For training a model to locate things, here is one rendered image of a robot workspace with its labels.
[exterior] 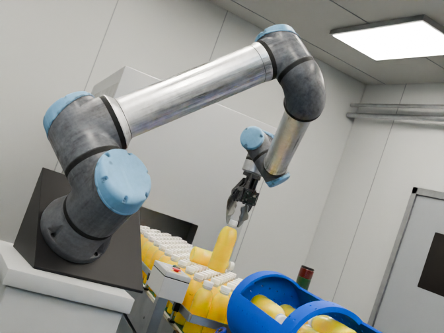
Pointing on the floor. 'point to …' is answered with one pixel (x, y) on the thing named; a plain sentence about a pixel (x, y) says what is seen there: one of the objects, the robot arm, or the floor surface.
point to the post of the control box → (155, 315)
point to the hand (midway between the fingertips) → (232, 222)
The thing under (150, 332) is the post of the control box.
